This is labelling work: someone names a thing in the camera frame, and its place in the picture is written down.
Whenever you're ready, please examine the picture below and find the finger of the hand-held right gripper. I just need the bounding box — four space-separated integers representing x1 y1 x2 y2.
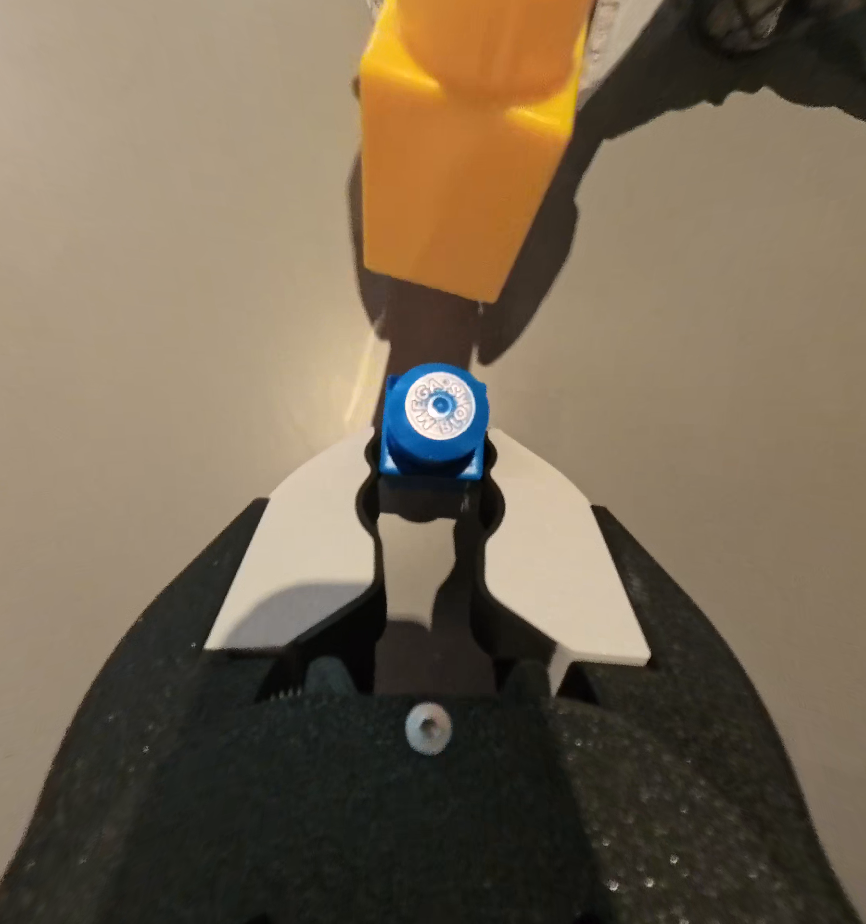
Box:
579 0 614 109

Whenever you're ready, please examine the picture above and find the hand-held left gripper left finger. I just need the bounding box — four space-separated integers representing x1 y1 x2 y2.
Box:
205 424 391 658

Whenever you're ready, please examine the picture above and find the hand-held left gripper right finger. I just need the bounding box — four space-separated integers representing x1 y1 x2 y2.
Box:
465 426 652 676

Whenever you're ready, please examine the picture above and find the blue single-stud toy block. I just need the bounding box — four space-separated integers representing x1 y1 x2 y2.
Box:
377 359 493 483

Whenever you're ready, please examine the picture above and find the yellow toy block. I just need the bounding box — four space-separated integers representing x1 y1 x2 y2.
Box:
356 0 594 306

